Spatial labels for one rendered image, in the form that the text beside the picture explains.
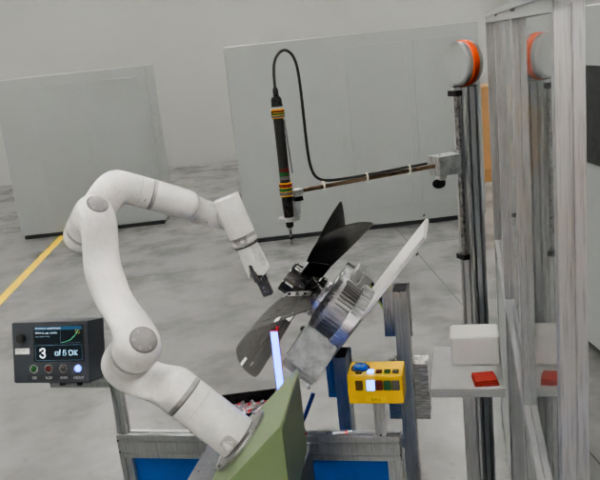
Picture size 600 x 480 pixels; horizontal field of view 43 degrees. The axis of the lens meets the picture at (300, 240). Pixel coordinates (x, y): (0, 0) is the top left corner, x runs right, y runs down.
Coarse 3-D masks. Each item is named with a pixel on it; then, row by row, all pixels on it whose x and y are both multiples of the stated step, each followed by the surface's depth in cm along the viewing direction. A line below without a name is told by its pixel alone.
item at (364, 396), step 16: (352, 368) 224; (368, 368) 223; (384, 368) 223; (400, 368) 222; (352, 384) 221; (400, 384) 218; (352, 400) 222; (368, 400) 221; (384, 400) 220; (400, 400) 219
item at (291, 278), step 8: (296, 264) 267; (288, 272) 275; (296, 272) 265; (288, 280) 264; (296, 280) 264; (304, 280) 264; (312, 280) 267; (320, 280) 273; (328, 280) 268; (280, 288) 266; (288, 288) 265; (296, 288) 264; (304, 288) 264; (312, 288) 266; (320, 288) 264; (312, 296) 263; (304, 312) 269
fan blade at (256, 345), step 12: (276, 324) 269; (288, 324) 266; (252, 336) 274; (264, 336) 269; (240, 348) 277; (252, 348) 271; (264, 348) 267; (240, 360) 273; (264, 360) 264; (252, 372) 264
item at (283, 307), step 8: (288, 296) 258; (296, 296) 257; (304, 296) 256; (272, 304) 255; (280, 304) 252; (288, 304) 249; (296, 304) 248; (304, 304) 246; (264, 312) 250; (272, 312) 246; (280, 312) 243; (288, 312) 240; (296, 312) 236; (264, 320) 243; (272, 320) 239; (280, 320) 236; (256, 328) 241
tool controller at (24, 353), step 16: (32, 320) 244; (48, 320) 241; (64, 320) 238; (80, 320) 236; (96, 320) 240; (16, 336) 238; (32, 336) 238; (48, 336) 237; (64, 336) 236; (80, 336) 234; (96, 336) 239; (16, 352) 239; (32, 352) 238; (64, 352) 236; (80, 352) 234; (96, 352) 239; (16, 368) 239; (96, 368) 238; (64, 384) 243; (80, 384) 241
